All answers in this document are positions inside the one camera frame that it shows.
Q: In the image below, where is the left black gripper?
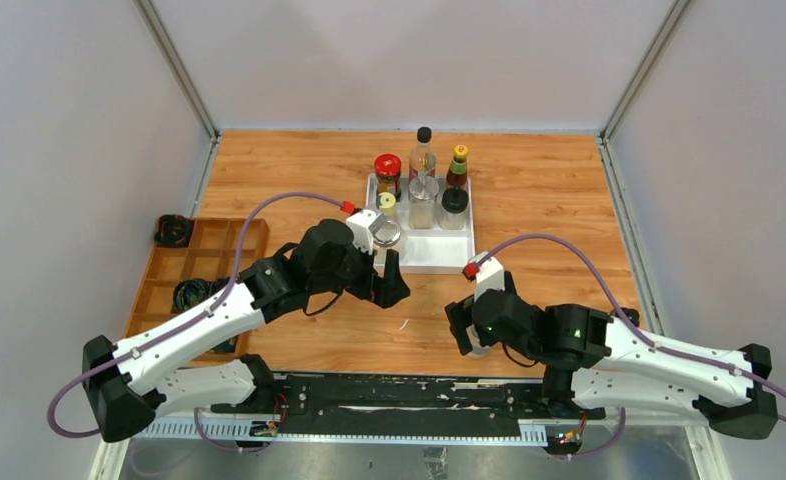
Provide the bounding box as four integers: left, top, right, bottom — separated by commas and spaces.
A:
311, 235, 411, 307

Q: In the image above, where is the silver lid peppercorn bottle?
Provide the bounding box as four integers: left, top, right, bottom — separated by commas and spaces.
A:
466, 325, 491, 358

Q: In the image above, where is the round glass jar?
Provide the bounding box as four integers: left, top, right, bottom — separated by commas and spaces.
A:
373, 219, 407, 268

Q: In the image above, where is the white divided tray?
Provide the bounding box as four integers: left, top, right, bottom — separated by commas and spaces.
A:
395, 178, 475, 274

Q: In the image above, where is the yellow lid spice bottle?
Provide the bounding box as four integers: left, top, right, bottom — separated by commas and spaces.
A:
376, 191, 398, 220

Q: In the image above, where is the black cap white pepper bottle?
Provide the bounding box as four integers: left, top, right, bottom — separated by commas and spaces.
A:
439, 187, 469, 230

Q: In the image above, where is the silver lid shaker jar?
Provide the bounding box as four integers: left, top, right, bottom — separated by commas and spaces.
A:
408, 175, 440, 229

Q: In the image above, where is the red lid brown jar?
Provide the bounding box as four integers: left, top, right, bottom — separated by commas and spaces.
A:
373, 153, 402, 200

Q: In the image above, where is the yellow cap sauce bottle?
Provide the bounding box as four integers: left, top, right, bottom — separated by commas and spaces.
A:
446, 144, 469, 189

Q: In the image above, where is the black cap soy sauce bottle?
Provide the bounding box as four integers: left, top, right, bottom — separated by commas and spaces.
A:
409, 126, 437, 180

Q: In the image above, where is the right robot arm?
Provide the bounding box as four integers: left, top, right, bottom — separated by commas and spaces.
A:
445, 290, 778, 440

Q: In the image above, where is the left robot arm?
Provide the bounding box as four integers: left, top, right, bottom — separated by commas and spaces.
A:
82, 210, 410, 443

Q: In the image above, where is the wooden compartment organizer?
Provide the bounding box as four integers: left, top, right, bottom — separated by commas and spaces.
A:
125, 214, 270, 337

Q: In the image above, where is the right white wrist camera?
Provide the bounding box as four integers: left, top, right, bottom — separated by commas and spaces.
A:
462, 252, 509, 301

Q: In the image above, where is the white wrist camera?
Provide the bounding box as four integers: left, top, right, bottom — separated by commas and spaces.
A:
345, 209, 387, 255
462, 252, 509, 301

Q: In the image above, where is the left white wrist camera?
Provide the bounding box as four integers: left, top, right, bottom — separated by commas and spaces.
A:
345, 209, 387, 255

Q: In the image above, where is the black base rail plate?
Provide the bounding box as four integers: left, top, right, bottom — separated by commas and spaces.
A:
208, 372, 605, 439

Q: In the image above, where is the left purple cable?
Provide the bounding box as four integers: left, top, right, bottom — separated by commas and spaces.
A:
47, 192, 358, 455

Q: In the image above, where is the black coiled cable bundle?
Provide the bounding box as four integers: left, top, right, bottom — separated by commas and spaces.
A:
153, 213, 196, 249

